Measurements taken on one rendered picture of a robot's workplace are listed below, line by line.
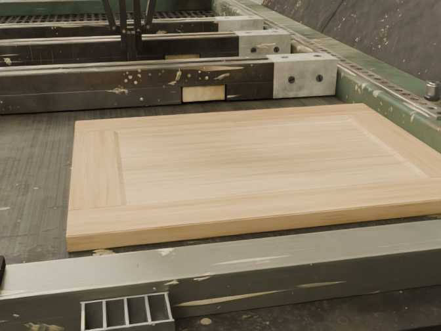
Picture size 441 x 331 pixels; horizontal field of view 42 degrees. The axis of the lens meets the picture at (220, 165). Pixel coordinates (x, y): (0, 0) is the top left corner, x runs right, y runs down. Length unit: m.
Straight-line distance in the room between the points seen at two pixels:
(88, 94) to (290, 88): 0.37
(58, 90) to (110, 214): 0.45
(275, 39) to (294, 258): 0.92
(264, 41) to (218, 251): 0.90
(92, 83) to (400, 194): 0.58
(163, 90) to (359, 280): 0.62
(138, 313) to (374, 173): 0.38
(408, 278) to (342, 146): 0.32
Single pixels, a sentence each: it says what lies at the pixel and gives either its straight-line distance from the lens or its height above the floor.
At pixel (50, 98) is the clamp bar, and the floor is 1.35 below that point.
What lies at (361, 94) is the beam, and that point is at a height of 0.90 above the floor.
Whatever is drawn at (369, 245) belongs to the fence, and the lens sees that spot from 0.53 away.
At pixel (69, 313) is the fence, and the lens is 0.48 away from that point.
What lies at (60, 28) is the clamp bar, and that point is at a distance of 1.54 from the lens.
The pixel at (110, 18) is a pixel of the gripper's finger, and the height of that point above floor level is 1.32.
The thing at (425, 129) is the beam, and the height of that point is 0.90.
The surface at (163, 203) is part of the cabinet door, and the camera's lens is 0.64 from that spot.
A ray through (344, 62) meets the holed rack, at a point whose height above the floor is 0.88.
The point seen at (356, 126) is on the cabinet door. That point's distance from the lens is 0.91.
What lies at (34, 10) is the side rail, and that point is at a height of 1.47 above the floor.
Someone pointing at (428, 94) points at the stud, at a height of 0.87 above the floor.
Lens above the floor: 1.41
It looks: 21 degrees down
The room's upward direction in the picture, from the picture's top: 65 degrees counter-clockwise
